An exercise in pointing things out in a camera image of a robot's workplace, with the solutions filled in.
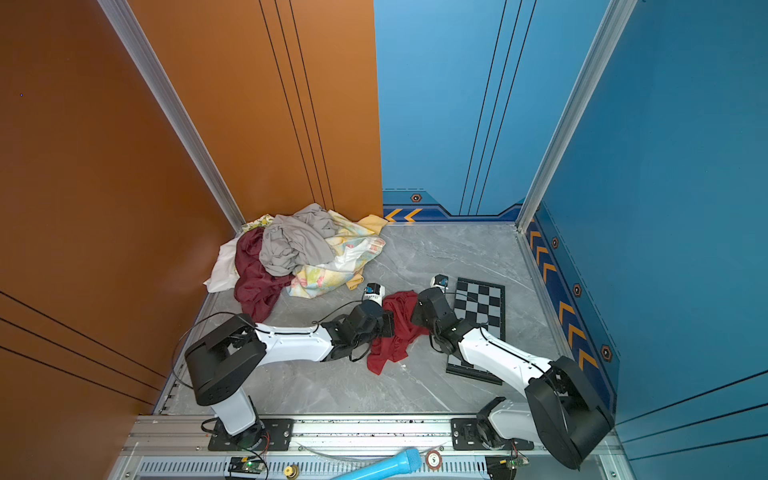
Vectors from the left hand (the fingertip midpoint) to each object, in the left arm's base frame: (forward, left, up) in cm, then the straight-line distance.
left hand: (401, 314), depth 87 cm
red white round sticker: (-35, -8, -7) cm, 36 cm away
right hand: (+2, -4, +1) cm, 5 cm away
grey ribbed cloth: (+26, +34, +3) cm, 43 cm away
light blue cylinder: (-35, -1, -3) cm, 35 cm away
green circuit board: (-36, +37, -9) cm, 52 cm away
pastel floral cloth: (+27, +17, -1) cm, 32 cm away
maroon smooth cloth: (+10, +47, -2) cm, 48 cm away
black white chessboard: (+6, -26, -4) cm, 27 cm away
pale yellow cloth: (+43, +11, -5) cm, 45 cm away
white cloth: (+18, +62, -7) cm, 65 cm away
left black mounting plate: (-30, +33, -6) cm, 45 cm away
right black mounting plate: (-29, -16, -6) cm, 34 cm away
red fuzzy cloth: (+2, 0, +2) cm, 3 cm away
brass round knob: (-37, +25, -3) cm, 45 cm away
